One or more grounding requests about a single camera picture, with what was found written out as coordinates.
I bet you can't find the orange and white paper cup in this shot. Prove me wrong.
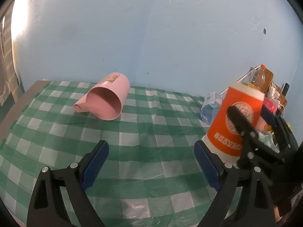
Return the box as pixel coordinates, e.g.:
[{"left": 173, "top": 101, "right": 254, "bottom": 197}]
[{"left": 201, "top": 82, "right": 266, "bottom": 167}]

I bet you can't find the orange capped drink bottle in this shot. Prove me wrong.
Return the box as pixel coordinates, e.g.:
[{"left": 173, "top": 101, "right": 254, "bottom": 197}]
[{"left": 247, "top": 65, "right": 266, "bottom": 91}]

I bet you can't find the brown wooden box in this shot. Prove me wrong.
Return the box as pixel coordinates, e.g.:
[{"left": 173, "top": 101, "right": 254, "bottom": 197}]
[{"left": 260, "top": 69, "right": 274, "bottom": 93}]

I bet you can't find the grey patterned curtain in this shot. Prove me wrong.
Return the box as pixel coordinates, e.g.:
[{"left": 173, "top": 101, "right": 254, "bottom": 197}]
[{"left": 1, "top": 5, "right": 22, "bottom": 107}]

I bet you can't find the green checkered tablecloth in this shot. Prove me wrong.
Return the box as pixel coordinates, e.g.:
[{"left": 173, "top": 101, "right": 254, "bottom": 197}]
[{"left": 1, "top": 81, "right": 216, "bottom": 226}]

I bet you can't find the pink plastic cup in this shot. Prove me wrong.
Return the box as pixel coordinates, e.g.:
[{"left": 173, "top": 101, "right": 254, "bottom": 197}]
[{"left": 73, "top": 72, "right": 130, "bottom": 120}]

